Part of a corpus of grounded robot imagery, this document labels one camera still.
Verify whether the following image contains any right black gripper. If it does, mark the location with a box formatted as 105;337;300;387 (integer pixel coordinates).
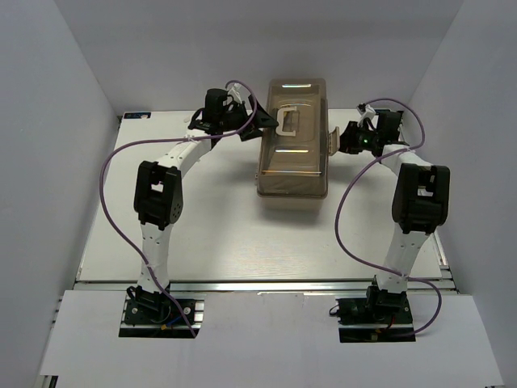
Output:
328;121;379;154

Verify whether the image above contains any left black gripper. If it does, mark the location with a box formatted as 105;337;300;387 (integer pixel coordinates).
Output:
221;95;280;142

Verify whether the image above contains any beige plastic toolbox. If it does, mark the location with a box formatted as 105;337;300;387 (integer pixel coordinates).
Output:
256;78;335;213

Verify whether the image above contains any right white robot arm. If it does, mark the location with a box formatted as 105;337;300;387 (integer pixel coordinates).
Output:
339;104;450;323

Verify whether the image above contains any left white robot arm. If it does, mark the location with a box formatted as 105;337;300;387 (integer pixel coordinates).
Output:
128;88;279;323

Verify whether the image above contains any blue label left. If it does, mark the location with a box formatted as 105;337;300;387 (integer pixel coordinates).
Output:
123;112;151;120

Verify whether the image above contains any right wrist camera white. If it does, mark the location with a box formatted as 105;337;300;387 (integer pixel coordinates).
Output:
356;103;376;131

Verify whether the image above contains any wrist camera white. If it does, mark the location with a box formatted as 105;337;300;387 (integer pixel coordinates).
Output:
356;103;376;131
225;82;242;104

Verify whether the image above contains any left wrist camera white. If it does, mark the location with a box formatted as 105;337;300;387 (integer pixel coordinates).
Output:
225;82;242;104

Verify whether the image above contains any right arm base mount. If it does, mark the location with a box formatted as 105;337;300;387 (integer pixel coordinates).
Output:
329;297;416;344

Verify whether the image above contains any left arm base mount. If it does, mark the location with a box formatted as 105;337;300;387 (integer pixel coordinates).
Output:
118;286;204;340

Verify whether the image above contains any aluminium table edge rail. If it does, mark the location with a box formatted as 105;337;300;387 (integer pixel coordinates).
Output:
74;278;457;293

